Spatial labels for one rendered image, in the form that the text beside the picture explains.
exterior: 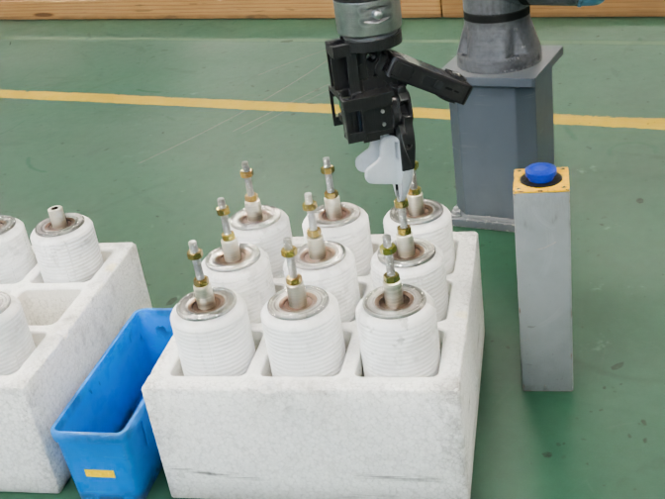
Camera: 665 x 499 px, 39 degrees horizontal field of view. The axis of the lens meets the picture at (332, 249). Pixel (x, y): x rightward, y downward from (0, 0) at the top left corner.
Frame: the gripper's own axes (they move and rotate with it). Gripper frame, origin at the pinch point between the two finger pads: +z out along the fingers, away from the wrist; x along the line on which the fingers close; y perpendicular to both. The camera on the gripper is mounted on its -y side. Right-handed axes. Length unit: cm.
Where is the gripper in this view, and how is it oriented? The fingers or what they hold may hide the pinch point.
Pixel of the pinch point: (405, 186)
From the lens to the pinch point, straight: 118.0
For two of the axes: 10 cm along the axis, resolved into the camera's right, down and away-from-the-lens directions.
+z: 1.3, 8.8, 4.6
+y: -9.6, 2.3, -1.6
